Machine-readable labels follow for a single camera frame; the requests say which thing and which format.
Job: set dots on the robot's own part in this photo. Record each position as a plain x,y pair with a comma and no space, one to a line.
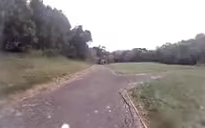
65,126

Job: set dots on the row of distant trees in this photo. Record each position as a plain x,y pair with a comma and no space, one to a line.
176,51

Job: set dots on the grey asphalt path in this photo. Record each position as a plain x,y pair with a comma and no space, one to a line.
90,100

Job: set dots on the vehicle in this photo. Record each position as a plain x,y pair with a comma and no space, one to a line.
101,61

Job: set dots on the wood of tall trees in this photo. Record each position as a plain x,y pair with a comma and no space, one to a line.
33,30

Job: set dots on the grass verge with dry leaves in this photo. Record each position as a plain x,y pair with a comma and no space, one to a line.
26,71

